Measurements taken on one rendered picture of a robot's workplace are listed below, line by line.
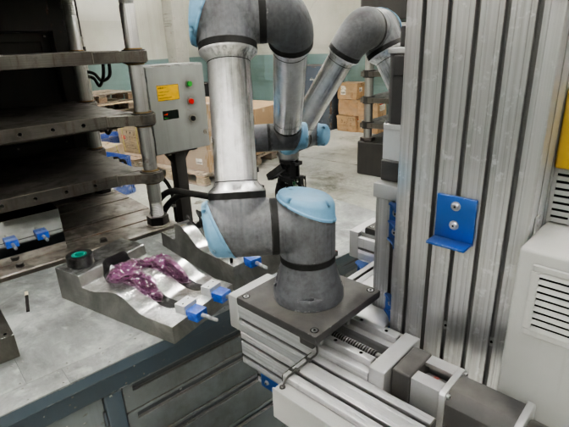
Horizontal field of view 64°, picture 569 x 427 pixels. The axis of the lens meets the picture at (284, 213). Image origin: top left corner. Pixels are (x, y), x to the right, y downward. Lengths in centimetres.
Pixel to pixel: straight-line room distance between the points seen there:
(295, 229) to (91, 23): 814
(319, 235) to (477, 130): 33
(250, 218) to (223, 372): 84
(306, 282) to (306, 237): 10
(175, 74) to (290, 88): 121
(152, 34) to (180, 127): 728
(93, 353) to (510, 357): 99
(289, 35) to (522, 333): 69
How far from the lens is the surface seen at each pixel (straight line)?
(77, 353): 137
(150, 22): 947
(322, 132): 153
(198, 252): 163
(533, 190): 83
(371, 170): 553
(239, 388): 172
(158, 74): 218
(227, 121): 89
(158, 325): 131
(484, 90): 83
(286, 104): 111
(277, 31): 94
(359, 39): 132
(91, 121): 201
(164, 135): 221
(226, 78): 90
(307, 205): 85
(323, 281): 92
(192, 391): 158
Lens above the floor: 155
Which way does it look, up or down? 21 degrees down
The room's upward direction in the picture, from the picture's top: 2 degrees counter-clockwise
